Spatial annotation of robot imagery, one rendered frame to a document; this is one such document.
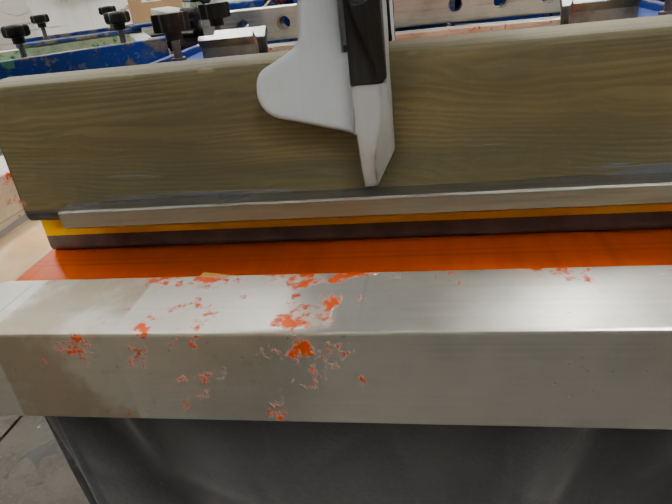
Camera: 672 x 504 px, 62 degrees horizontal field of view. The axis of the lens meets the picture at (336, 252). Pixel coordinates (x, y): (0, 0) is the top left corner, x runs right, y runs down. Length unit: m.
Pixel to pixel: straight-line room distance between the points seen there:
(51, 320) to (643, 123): 0.25
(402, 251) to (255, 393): 0.13
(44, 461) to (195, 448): 1.42
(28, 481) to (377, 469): 1.46
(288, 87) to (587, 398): 0.17
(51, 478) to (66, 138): 1.45
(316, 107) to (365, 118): 0.02
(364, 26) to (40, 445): 1.69
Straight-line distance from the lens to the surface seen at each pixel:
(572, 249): 0.30
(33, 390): 0.24
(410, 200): 0.27
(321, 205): 0.28
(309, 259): 0.30
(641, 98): 0.29
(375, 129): 0.25
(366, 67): 0.24
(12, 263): 0.38
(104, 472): 0.42
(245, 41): 0.75
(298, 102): 0.26
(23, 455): 1.84
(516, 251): 0.29
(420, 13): 0.96
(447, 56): 0.27
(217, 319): 0.19
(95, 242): 0.36
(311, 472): 0.36
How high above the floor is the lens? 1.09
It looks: 27 degrees down
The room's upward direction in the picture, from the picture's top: 7 degrees counter-clockwise
